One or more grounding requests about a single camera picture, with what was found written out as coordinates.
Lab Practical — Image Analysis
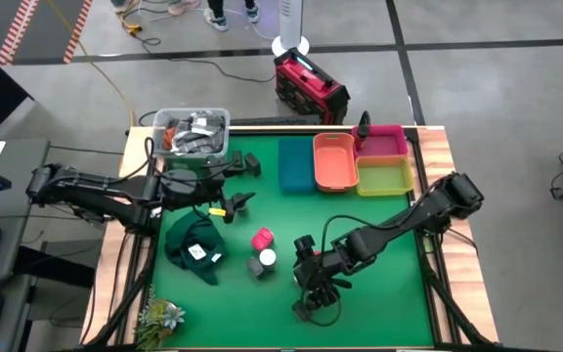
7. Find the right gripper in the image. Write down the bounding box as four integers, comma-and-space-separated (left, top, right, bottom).
292, 234, 354, 308

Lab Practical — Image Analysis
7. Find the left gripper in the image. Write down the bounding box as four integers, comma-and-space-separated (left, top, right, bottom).
197, 163, 258, 225

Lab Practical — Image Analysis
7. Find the pink cylinder block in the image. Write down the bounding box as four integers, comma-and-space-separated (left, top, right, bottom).
250, 227, 276, 252

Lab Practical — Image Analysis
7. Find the bagel seasoning glass jar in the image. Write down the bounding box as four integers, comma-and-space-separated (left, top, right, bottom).
258, 247, 279, 271

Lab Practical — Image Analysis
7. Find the green table mat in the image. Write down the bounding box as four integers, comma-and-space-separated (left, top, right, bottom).
152, 134, 435, 349

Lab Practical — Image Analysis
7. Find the dark green garment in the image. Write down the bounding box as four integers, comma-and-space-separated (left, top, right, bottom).
163, 210, 231, 287

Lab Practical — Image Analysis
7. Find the blue plastic bin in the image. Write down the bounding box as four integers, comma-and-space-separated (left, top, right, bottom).
278, 137, 318, 193

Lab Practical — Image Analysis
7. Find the grey folded garment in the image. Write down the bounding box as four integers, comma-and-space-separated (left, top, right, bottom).
169, 110, 228, 154

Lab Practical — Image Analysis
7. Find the black power strip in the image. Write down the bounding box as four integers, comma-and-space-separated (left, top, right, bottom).
230, 115, 323, 127

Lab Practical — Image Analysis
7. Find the orange plastic bin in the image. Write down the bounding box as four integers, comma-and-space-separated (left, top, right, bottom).
312, 132, 360, 193

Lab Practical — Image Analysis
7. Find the clear plastic storage bin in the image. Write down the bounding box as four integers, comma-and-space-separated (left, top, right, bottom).
152, 107, 232, 160

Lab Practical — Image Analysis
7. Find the yellow plastic bin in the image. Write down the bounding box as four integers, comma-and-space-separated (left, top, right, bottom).
355, 154, 415, 198

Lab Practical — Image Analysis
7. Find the wooden table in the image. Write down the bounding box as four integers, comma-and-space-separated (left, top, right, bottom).
79, 124, 501, 352

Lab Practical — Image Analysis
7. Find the artificial succulent plant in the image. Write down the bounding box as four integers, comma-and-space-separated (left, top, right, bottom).
134, 285, 187, 351

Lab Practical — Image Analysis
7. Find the red black power station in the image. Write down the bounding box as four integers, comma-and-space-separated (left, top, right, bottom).
273, 46, 352, 126

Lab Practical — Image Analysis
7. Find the pink plastic bin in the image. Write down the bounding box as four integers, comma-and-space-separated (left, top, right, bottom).
352, 124, 410, 158

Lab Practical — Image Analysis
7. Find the person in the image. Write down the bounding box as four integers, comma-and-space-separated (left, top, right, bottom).
202, 0, 262, 33
109, 0, 200, 17

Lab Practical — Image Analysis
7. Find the white column stand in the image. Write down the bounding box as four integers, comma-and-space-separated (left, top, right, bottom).
271, 0, 311, 58

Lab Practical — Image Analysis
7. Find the grey desk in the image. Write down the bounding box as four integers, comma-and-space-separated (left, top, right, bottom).
0, 138, 52, 352

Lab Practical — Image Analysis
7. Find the black floor cable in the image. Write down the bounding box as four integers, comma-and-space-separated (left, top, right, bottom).
137, 36, 277, 84

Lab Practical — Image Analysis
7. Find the yellow cable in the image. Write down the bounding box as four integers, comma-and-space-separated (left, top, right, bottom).
45, 0, 136, 129

